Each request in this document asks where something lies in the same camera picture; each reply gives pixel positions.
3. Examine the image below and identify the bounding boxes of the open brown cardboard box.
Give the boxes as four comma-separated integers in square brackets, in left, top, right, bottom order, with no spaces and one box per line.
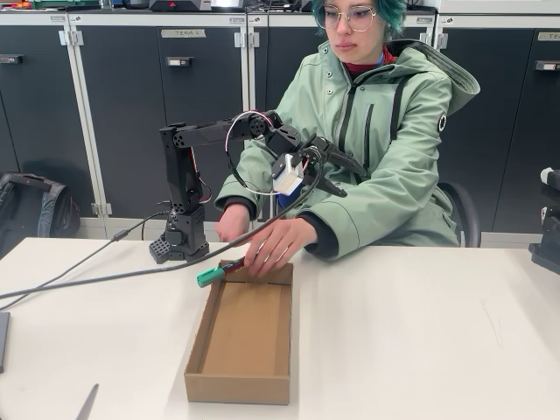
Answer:
[183,259,294,406]

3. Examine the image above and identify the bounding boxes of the thick grey camera cable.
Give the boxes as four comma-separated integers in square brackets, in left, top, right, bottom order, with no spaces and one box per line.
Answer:
[0,152,325,301]

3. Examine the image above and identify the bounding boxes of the black backpack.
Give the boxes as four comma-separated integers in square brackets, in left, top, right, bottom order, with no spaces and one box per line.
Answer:
[0,171,82,259]

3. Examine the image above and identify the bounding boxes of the person's right hand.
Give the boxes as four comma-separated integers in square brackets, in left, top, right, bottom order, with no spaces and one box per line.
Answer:
[214,204,250,244]

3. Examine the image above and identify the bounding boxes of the flat grey device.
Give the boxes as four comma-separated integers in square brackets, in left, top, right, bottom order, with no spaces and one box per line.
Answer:
[0,311,12,375]

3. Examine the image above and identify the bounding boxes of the head with teal hair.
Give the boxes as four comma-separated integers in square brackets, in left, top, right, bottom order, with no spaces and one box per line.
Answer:
[312,0,409,65]

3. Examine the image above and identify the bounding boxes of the person in green jacket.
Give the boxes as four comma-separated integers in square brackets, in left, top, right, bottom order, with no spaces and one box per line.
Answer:
[213,38,481,263]

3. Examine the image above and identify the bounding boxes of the thin dark base cable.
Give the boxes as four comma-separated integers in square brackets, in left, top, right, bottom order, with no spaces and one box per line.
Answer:
[0,212,170,307]

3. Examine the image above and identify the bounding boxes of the tape label reading team 4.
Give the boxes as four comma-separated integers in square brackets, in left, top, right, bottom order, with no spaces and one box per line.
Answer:
[160,28,207,39]

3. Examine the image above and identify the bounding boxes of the person's left forearm green sleeve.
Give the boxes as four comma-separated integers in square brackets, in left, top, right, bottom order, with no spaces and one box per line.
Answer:
[299,174,438,263]

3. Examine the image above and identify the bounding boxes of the green capped black marker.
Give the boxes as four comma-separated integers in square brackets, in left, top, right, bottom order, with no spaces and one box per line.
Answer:
[195,256,253,290]

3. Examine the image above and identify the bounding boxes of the person's left hand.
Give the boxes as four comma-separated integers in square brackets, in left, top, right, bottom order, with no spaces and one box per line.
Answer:
[243,217,319,279]

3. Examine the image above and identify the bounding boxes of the grey tapered strip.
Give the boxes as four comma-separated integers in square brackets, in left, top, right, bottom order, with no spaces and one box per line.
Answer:
[73,383,101,420]

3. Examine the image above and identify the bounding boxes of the dark red turtleneck sweater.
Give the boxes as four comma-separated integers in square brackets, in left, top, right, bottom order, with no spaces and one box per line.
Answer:
[340,45,397,82]

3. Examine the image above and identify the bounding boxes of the person's right forearm green sleeve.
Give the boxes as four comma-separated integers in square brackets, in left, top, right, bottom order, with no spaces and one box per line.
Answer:
[213,139,281,222]

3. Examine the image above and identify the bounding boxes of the green crate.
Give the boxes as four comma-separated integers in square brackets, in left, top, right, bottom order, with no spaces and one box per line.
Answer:
[30,0,102,11]

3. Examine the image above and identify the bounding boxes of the gold-rimmed glasses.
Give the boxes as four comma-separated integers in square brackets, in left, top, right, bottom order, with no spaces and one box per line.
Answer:
[322,4,378,33]

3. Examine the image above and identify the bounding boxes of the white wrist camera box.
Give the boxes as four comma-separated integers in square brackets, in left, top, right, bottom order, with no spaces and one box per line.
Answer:
[271,152,306,197]

